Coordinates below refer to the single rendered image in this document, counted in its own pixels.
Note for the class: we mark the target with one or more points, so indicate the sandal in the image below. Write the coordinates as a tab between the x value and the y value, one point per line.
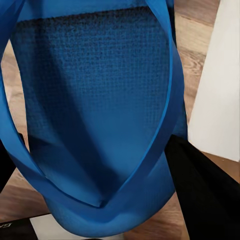
103	87

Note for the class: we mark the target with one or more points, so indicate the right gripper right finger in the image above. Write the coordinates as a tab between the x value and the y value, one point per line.
208	196

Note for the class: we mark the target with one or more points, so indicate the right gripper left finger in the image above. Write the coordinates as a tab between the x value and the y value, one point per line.
7	166

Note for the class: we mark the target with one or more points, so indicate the sliding door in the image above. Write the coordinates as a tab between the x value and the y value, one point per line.
232	168

